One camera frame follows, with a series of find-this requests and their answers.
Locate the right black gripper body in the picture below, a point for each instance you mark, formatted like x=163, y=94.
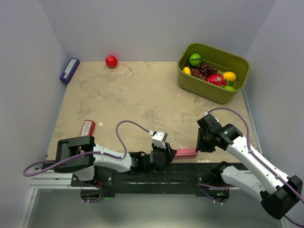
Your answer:
x=204, y=143

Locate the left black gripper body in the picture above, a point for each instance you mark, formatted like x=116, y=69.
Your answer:
x=157, y=149

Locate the pink paper box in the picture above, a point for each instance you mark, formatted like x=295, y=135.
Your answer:
x=185, y=153

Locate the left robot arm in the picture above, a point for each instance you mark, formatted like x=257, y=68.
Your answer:
x=81, y=155

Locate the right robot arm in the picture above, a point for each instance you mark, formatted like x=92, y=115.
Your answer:
x=276, y=191

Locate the red box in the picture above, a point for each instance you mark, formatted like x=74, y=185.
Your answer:
x=87, y=128

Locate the purple box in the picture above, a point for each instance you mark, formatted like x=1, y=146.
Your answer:
x=69, y=71

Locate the small green fruit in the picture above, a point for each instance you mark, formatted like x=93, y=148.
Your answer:
x=230, y=88

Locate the red dragon fruit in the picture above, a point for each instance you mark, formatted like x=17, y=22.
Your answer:
x=217, y=80

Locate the yellow orange fruit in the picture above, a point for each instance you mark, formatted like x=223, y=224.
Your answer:
x=230, y=76

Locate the purple grapes bunch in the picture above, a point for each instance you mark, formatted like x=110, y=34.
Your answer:
x=203, y=71

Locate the small yellow lemon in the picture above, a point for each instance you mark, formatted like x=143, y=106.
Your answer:
x=187, y=70

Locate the green plastic basket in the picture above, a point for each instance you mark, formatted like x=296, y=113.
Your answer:
x=221, y=61

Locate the red apple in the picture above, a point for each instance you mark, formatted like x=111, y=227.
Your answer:
x=111, y=61

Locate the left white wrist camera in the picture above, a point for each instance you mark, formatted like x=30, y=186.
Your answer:
x=159, y=139

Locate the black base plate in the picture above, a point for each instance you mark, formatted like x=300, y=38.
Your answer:
x=197, y=179

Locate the aluminium frame rail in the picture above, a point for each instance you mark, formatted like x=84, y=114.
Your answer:
x=51, y=181

